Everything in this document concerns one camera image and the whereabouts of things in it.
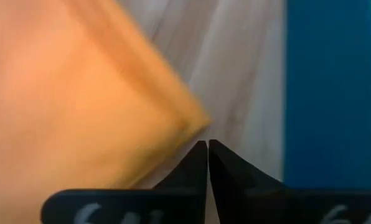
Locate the teal plastic bin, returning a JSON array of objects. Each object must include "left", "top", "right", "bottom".
[{"left": 283, "top": 0, "right": 371, "bottom": 190}]

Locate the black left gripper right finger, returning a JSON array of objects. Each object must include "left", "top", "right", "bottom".
[{"left": 208, "top": 139, "right": 286, "bottom": 224}]

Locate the orange microfiber towel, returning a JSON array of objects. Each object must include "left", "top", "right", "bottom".
[{"left": 0, "top": 0, "right": 211, "bottom": 224}]

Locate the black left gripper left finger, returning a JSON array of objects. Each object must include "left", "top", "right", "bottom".
[{"left": 154, "top": 140, "right": 209, "bottom": 224}]

